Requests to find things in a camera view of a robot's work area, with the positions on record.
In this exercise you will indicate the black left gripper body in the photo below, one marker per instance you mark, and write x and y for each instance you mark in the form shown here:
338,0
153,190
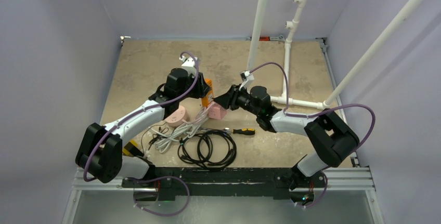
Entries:
197,92

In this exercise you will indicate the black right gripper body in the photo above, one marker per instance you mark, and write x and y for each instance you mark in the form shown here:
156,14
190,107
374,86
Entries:
233,96

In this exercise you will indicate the orange power strip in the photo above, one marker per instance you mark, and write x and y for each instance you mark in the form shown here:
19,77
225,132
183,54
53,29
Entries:
206,101

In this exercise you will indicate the pink cube power socket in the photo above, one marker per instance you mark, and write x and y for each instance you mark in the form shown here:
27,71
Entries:
216,112

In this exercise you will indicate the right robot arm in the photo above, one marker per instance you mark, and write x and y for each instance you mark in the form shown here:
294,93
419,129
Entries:
332,139

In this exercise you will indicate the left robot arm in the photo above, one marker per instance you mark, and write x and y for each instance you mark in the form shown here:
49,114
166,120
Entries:
100,154

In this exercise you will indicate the yellow cube power socket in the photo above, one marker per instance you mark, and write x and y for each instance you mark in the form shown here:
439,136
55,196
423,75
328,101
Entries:
131,149

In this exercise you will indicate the red clamp at table edge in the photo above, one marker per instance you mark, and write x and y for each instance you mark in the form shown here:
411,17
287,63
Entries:
264,38

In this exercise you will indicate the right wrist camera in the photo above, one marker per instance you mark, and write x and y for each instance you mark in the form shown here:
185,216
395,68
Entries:
247,79

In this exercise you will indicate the yellow black handled screwdriver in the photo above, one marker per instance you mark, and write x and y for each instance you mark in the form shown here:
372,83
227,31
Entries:
244,131

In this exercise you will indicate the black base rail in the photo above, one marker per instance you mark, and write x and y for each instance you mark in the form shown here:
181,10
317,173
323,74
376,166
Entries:
277,183

